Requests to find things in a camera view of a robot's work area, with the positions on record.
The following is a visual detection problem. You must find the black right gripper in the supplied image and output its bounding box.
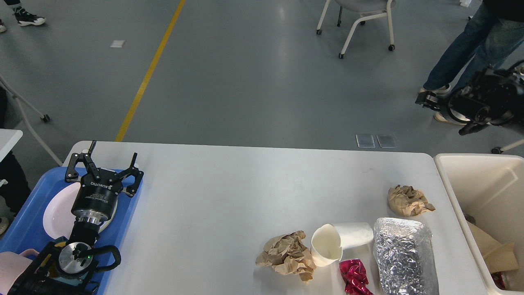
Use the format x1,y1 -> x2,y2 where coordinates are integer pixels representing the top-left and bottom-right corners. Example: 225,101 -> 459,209
415,91 -> 492,136

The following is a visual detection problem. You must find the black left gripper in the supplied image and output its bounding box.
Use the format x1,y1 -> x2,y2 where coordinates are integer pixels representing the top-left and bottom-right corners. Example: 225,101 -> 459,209
64,141 -> 144,226

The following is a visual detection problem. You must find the pink plate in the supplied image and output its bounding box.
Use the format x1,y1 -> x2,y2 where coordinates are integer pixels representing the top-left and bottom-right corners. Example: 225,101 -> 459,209
43,182 -> 118,240

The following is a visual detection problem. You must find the small brown paper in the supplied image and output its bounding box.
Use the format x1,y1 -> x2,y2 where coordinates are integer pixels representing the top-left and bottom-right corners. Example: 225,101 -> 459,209
388,185 -> 436,217

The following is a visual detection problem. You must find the silver foil bag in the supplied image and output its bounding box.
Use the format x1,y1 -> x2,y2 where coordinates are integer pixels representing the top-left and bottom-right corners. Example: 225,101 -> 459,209
373,217 -> 439,295

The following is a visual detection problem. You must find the brown paper bag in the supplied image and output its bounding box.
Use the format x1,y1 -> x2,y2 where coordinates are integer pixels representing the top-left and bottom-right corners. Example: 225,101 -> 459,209
468,222 -> 519,273

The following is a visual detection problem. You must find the teal mug yellow inside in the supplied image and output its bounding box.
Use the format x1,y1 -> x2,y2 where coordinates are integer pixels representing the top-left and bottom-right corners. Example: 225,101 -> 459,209
41,241 -> 99,290

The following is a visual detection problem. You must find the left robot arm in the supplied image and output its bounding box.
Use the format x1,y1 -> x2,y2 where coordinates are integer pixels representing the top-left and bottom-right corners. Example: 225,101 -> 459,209
1,141 -> 144,295

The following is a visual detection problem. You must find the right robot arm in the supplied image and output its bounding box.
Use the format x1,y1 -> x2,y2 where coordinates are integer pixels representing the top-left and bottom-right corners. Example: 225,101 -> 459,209
416,60 -> 524,136

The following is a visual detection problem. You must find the chair caster right edge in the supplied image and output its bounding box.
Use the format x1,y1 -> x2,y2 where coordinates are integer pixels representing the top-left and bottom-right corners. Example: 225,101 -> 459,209
491,139 -> 524,154

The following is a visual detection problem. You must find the beige plastic bin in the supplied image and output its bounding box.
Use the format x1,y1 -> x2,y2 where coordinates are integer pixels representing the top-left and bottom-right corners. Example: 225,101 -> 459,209
434,154 -> 524,295

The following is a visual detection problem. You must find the person in dark clothes left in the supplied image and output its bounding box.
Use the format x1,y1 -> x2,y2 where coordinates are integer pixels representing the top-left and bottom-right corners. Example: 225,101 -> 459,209
0,88 -> 31,234

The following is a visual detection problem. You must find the white side table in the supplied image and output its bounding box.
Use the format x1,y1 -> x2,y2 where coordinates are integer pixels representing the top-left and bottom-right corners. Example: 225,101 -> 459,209
0,128 -> 23,162

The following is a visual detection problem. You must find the pink mug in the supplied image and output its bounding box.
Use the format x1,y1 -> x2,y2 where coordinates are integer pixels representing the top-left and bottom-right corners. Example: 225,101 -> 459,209
0,249 -> 39,295

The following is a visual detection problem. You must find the white office chair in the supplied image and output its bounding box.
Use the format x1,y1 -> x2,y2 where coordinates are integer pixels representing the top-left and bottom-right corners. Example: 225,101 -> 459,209
335,0 -> 396,59

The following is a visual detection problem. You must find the white rolling stand left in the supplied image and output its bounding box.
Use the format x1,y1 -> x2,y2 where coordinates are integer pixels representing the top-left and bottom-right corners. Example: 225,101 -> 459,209
0,75 -> 63,166

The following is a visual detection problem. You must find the red wrapper in bin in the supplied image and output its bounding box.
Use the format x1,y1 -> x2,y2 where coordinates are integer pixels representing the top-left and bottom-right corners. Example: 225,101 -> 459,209
490,272 -> 507,290

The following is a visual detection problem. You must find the white paper cup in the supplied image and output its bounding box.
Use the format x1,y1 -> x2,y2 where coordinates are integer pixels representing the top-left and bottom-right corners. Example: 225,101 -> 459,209
311,222 -> 374,267

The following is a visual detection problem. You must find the person in black pants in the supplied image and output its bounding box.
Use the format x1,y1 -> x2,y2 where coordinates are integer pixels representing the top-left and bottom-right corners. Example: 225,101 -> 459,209
4,0 -> 46,26

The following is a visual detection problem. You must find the red foil wrapper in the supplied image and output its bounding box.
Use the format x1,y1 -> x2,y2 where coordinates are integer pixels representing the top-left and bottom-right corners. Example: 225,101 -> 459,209
339,259 -> 373,295

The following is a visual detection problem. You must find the crumpled brown paper ball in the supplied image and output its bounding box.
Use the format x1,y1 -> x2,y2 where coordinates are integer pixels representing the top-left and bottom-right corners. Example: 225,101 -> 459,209
255,230 -> 316,284

